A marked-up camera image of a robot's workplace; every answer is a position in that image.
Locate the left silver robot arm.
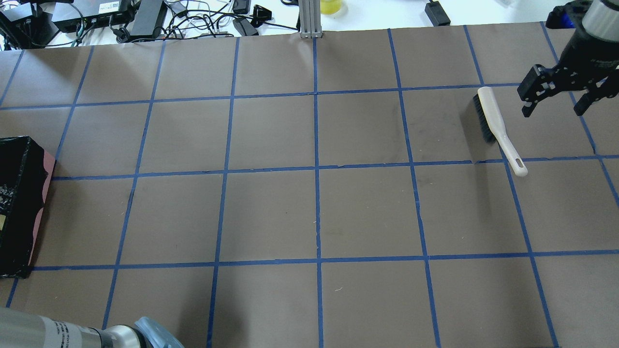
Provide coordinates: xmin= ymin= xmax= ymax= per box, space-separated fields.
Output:
xmin=1 ymin=86 xmax=618 ymax=348

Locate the white hand brush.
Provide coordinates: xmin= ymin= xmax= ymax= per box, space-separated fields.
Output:
xmin=472 ymin=87 xmax=528 ymax=177

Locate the black power adapter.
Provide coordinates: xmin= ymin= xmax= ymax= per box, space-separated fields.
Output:
xmin=424 ymin=0 xmax=451 ymax=27

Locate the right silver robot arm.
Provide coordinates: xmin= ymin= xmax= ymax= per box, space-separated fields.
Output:
xmin=517 ymin=0 xmax=619 ymax=117

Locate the black trash bin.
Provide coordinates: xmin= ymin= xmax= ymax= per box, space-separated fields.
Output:
xmin=0 ymin=136 xmax=56 ymax=279

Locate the black power brick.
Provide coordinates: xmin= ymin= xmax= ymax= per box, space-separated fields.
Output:
xmin=130 ymin=0 xmax=167 ymax=41

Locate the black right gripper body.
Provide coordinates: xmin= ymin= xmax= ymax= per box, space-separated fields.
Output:
xmin=537 ymin=29 xmax=619 ymax=92

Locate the aluminium frame post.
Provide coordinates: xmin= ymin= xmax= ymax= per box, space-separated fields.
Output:
xmin=298 ymin=0 xmax=323 ymax=38

